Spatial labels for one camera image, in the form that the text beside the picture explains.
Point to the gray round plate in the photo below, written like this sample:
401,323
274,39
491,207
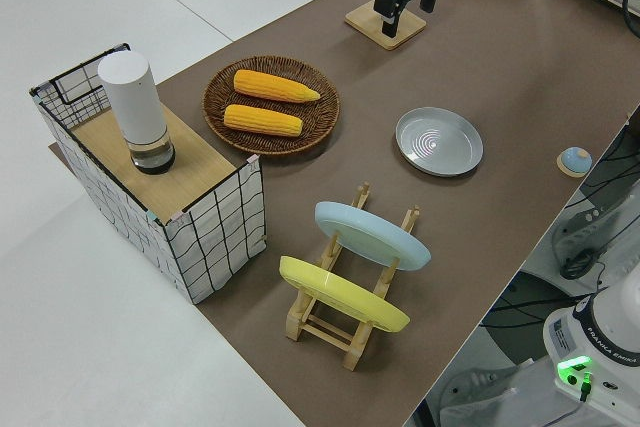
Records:
439,141

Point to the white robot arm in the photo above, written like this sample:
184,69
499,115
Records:
600,332

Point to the light blue plate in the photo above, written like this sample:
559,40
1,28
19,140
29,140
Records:
372,236

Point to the yellow plate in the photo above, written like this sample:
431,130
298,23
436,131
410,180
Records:
340,292

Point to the wooden plate rack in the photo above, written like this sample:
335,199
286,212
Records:
325,329

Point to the wooden mug stand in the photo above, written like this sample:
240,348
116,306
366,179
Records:
361,22

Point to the brown table mat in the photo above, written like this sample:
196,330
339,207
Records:
450,72

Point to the pointed yellow corn cob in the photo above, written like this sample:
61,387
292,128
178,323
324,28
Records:
272,85

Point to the blunt yellow corn cob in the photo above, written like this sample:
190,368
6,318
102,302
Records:
262,120

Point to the brown wicker basket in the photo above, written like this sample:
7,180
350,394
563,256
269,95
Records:
220,97

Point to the pink binder clip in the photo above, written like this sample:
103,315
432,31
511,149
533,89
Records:
253,162
177,217

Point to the blue call bell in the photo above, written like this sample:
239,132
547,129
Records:
575,161

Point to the light wooden board lid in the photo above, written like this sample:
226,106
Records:
200,167

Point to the brown wooden base board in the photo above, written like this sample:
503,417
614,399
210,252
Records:
56,152

